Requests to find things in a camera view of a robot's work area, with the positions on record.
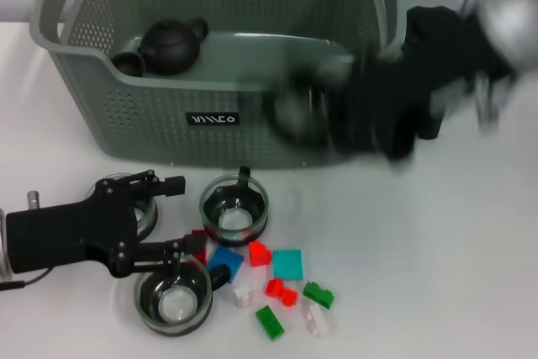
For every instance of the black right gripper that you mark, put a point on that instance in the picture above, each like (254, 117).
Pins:
(395, 123)

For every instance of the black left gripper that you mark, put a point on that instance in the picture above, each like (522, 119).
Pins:
(63, 237)

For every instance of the glass teacup black holder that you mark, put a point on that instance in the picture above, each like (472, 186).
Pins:
(147, 216)
(233, 207)
(294, 111)
(172, 304)

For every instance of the dark red long brick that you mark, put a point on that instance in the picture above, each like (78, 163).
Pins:
(201, 259)

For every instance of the grey perforated storage bin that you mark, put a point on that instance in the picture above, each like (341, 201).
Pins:
(168, 132)

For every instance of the small black clay teacup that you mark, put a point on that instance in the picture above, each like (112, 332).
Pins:
(128, 65)

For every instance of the blue square brick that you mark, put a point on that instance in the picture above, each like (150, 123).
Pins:
(227, 262)

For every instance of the bright red sloped brick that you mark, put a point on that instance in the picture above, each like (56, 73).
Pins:
(258, 254)

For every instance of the small clear white brick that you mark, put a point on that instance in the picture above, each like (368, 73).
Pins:
(244, 295)

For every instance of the teal square flat brick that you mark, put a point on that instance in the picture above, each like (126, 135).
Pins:
(288, 264)

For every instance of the bright red stepped brick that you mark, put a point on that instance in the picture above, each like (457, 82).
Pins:
(281, 292)

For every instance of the light green brick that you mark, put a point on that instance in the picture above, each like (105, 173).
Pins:
(269, 322)

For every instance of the dark green brick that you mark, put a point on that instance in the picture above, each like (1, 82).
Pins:
(318, 294)

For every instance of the black clay teapot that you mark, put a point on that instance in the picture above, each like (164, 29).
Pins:
(168, 50)

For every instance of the large clear white brick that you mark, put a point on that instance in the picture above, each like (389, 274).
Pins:
(318, 321)

